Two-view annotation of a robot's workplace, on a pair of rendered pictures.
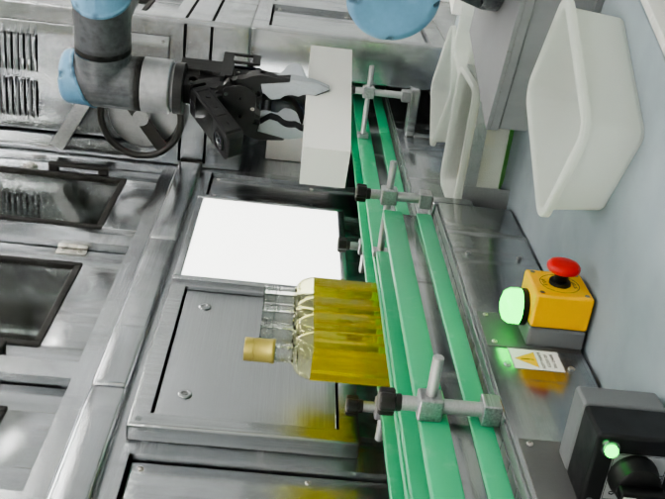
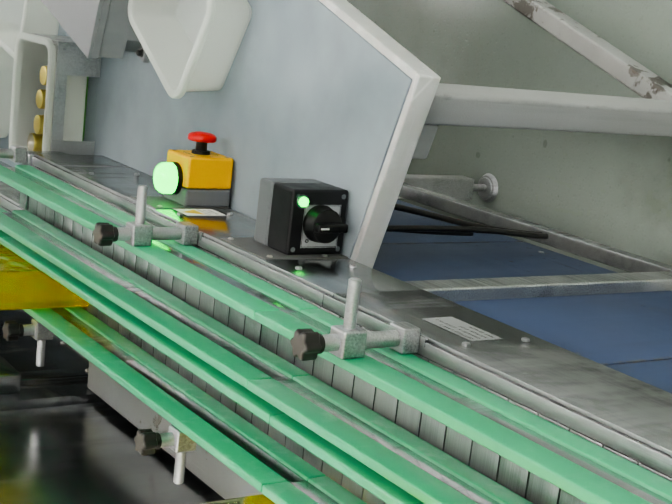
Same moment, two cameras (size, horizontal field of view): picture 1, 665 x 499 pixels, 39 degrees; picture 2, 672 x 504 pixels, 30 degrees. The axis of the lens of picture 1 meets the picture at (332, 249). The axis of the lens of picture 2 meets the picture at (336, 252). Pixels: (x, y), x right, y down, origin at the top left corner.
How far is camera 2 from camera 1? 0.77 m
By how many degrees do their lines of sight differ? 32
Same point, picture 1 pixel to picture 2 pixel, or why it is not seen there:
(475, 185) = (62, 139)
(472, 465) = (193, 260)
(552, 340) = (205, 199)
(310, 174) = not seen: outside the picture
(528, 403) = (213, 227)
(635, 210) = (257, 69)
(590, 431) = (284, 195)
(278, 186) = not seen: outside the picture
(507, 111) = (105, 39)
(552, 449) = (248, 240)
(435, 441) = (156, 252)
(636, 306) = (277, 136)
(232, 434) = not seen: outside the picture
